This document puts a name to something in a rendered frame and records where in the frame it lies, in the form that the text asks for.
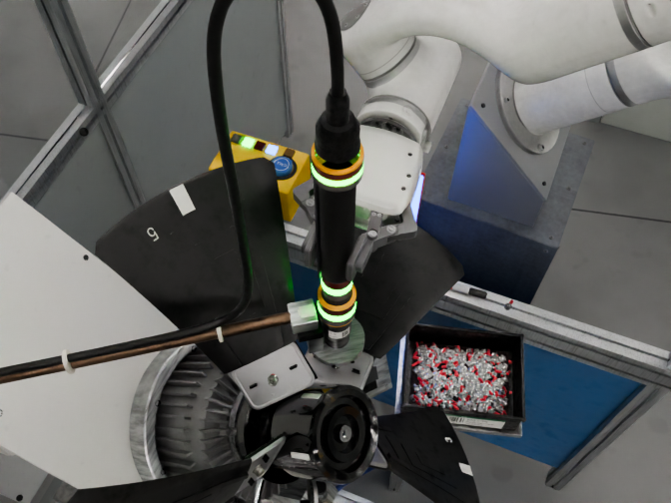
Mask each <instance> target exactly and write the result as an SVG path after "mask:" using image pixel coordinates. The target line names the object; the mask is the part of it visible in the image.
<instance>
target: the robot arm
mask: <svg viewBox="0 0 671 503"><path fill-rule="evenodd" d="M340 30H341V37H342V47H343V55H344V57H345V58H346V60H347V61H348V62H349V63H350V65H351V66H352V67H353V68H354V70H355V71H356V72H357V73H358V74H359V76H360V77H361V78H362V80H363V81H364V83H365V85H366V89H367V98H366V100H365V102H364V104H363V106H362V108H361V110H360V112H359V114H358V116H357V119H358V121H359V124H360V133H359V137H360V142H361V144H362V146H363V151H364V161H363V176H362V179H361V181H360V182H359V184H358V185H357V186H356V198H355V221H354V226H355V227H357V228H360V229H363V230H366V233H365V234H361V236H359V237H358V239H357V241H356V243H355V245H354V248H353V250H352V252H351V254H350V256H349V259H348V261H347V263H346V271H345V278H346V279H347V280H348V281H351V282H352V281H353V279H354V277H355V274H356V272H357V271H358V272H361V273H362V272H363V270H364V268H365V265H366V263H367V261H368V258H369V256H370V254H371V253H372V252H375V251H376V249H377V248H380V247H382V246H385V245H388V244H390V243H393V242H394V241H396V240H399V241H401V240H407V239H413V238H415V237H416V233H417V224H416V221H415V218H414V215H413V211H412V208H411V204H412V201H413V198H414V195H415V192H416V189H417V185H418V182H419V178H420V174H421V168H422V156H423V152H425V153H428V152H429V151H430V148H431V142H430V141H429V138H430V136H431V133H432V131H433V129H434V126H435V124H436V122H437V119H438V117H439V115H440V112H441V110H442V108H443V105H444V103H445V101H446V98H447V96H448V94H449V91H450V89H451V87H452V84H453V82H454V80H455V77H456V75H457V73H458V70H459V68H460V65H461V59H462V57H461V51H460V48H459V46H458V44H460V45H462V46H464V47H466V48H468V49H470V50H472V51H473V52H475V53H476V54H478V55H479V56H481V57H482V58H484V59H485V60H487V61H488V62H489V63H491V64H492V65H493V66H495V67H496V68H497V69H498V71H497V76H496V88H495V89H496V100H497V105H498V109H499V113H500V116H501V119H502V121H503V124H504V126H505V128H506V130H507V132H508V134H509V135H510V137H511V138H512V140H513V141H514V142H515V143H516V144H517V145H518V146H519V147H520V148H521V149H522V150H524V151H525V152H527V153H529V154H533V155H539V154H543V153H546V152H548V151H549V150H550V149H552V147H553V146H554V145H555V143H556V140H557V138H558V134H559V129H560V128H563V127H567V126H570V125H574V124H577V123H580V122H584V121H587V120H590V119H594V118H597V117H600V116H604V115H607V114H610V113H614V112H617V111H620V110H624V109H627V108H630V107H634V106H637V105H640V104H644V103H647V102H651V101H655V100H660V99H670V98H671V0H367V1H365V2H362V3H361V4H360V5H358V6H357V7H355V8H354V9H351V10H350V11H349V13H348V14H347V15H346V16H344V18H343V19H342V20H341V22H340ZM457 43H458V44H457ZM293 194H294V200H295V201H296V202H297V203H298V205H299V206H300V207H301V208H302V209H303V210H304V211H305V212H306V215H307V217H308V219H309V221H310V223H311V225H312V226H311V228H310V230H309V232H308V234H307V236H306V238H305V240H304V242H303V244H302V253H304V254H305V266H307V267H311V266H313V265H314V263H315V261H316V259H317V240H316V218H315V197H314V198H313V199H312V198H311V196H313V195H314V179H313V178H311V179H309V180H308V181H306V182H304V183H302V184H300V185H299V186H297V187H295V188H294V189H293Z"/></svg>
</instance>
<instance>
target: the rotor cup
mask: <svg viewBox="0 0 671 503"><path fill-rule="evenodd" d="M304 393H312V394H321V396H320V397H319V399H316V398H302V395H303V394H304ZM344 425H348V426H349V427H350V429H351V438H350V440H349V442H346V443H344V442H341V441H340V439H339V431H340V429H341V427H342V426H344ZM283 432H285V433H286V436H285V438H286V441H285V444H284V445H283V447H282V448H281V450H280V451H279V453H278V455H277V456H276V458H275V459H274V461H273V462H272V464H271V466H270V467H269V469H268V470H267V472H266V473H265V474H264V475H263V476H262V477H260V478H259V479H261V480H263V481H266V482H270V483H275V484H288V483H292V482H294V481H296V480H298V479H300V478H304V479H310V480H315V481H320V482H325V483H330V484H336V485H342V484H348V483H350V482H353V481H355V480H356V479H358V478H359V477H360V476H361V475H362V474H363V473H364V472H365V471H366V469H367V468H368V466H369V465H370V463H371V461H372V459H373V456H374V453H375V450H376V447H377V441H378V421H377V416H376V412H375V409H374V406H373V404H372V402H371V400H370V398H369V397H368V396H367V394H366V393H365V392H364V391H362V390H361V389H360V388H358V387H356V386H353V385H350V384H344V383H321V382H314V384H313V385H312V386H310V387H308V388H306V389H303V390H301V391H299V392H297V393H295V394H293V395H291V396H288V397H286V398H284V399H282V400H280V401H278V402H276V403H273V404H271V405H269V406H267V407H265V408H263V409H259V410H257V409H254V408H252V407H251V406H250V404H249V403H248V401H247V399H246V398H245V399H244V401H243V403H242V405H241V408H240V412H239V416H238V421H237V443H238V448H239V452H240V455H241V457H242V459H243V458H244V457H245V456H246V455H247V454H248V453H250V452H254V451H256V450H257V449H259V448H260V447H262V446H263V445H265V444H267V443H268V442H270V441H271V440H273V439H274V438H276V437H277V436H279V435H280V434H282V433H283ZM291 452H297V453H302V454H308V455H309V458H310V460H305V459H299V458H293V457H292V454H291Z"/></svg>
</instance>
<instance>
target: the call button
mask: <svg viewBox="0 0 671 503"><path fill-rule="evenodd" d="M272 162H273V163H275V167H276V174H277V176H278V177H285V176H287V175H289V174H290V173H291V172H292V170H293V163H292V161H291V160H290V159H289V158H286V157H278V156H277V157H276V158H275V159H273V160H272Z"/></svg>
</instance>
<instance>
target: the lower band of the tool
mask: <svg viewBox="0 0 671 503"><path fill-rule="evenodd" d="M355 298H356V290H355V287H354V285H352V297H351V299H350V301H349V302H348V303H346V304H344V305H340V306H334V305H330V304H328V303H326V302H325V301H324V299H323V297H322V284H321V285H320V287H319V289H318V299H319V301H320V303H321V305H322V306H323V307H325V308H327V309H329V310H332V311H342V310H345V309H347V308H349V307H350V306H352V304H353V303H354V301H355Z"/></svg>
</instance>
